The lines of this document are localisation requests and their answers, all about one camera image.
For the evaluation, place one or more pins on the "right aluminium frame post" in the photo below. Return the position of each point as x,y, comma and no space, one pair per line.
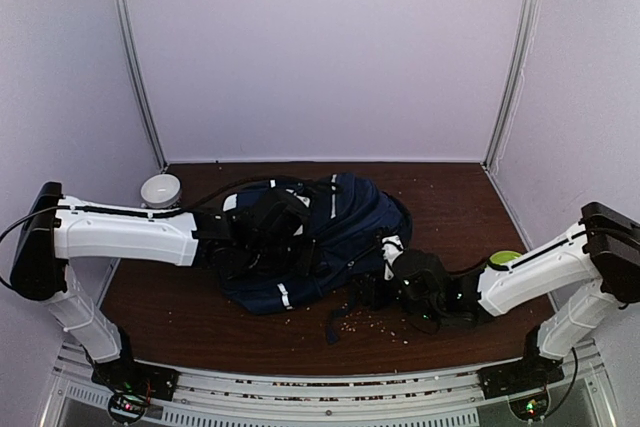
523,37

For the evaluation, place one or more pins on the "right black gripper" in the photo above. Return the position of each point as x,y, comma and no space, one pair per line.
371,294

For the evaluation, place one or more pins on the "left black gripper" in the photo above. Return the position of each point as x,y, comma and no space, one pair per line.
304,263

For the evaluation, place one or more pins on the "aluminium frame post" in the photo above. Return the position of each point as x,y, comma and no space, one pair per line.
523,37
137,83

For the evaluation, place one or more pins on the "green plate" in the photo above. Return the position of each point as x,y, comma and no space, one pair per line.
500,260

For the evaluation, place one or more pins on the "white patterned bowl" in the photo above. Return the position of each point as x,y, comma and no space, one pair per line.
161,191

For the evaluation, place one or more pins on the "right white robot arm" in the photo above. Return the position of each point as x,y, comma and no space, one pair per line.
599,253

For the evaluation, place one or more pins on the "front aluminium rail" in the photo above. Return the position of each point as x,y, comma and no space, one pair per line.
444,397

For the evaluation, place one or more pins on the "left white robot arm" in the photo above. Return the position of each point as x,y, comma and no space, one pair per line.
60,228

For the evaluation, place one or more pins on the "left aluminium frame post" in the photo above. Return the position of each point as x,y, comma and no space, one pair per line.
137,83

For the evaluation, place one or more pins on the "navy blue backpack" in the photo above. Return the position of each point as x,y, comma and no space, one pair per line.
349,217

